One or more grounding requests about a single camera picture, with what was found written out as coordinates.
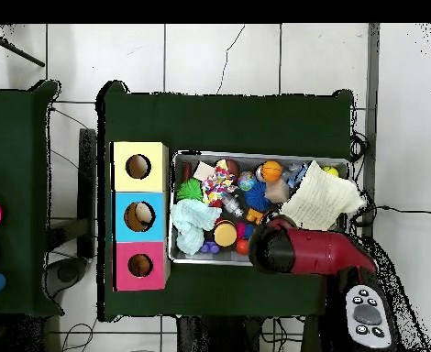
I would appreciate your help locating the black stand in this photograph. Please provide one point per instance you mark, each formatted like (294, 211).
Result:
(88, 183)

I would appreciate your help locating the mint green waffle cloth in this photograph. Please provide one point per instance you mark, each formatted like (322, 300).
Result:
(191, 220)

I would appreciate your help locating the plain wooden cube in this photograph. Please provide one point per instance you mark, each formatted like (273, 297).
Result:
(204, 171)

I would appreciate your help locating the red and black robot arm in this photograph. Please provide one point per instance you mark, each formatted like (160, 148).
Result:
(322, 253)

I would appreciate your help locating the striped wooden burger toy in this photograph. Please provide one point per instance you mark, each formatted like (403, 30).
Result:
(225, 233)

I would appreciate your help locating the globe print ball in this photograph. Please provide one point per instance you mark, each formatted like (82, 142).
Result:
(246, 180)

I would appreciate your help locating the blue spiky ball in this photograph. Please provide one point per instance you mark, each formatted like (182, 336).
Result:
(256, 196)

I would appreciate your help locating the dark green tablecloth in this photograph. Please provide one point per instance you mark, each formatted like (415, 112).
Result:
(21, 220)
(219, 124)

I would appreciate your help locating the wooden three-hole box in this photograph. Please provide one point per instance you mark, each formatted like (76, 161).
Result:
(156, 216)

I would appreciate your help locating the black tripod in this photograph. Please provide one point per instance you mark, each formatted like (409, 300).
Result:
(21, 53)

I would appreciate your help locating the green spiky ball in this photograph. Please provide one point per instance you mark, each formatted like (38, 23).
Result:
(188, 189)

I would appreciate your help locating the cream waffle cloth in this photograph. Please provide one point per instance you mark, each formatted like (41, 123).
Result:
(322, 201)

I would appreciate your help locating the colourful patterned cloth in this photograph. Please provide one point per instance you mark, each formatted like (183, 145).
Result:
(217, 183)

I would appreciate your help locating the orange basketball toy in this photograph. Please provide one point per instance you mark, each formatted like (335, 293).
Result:
(271, 171)

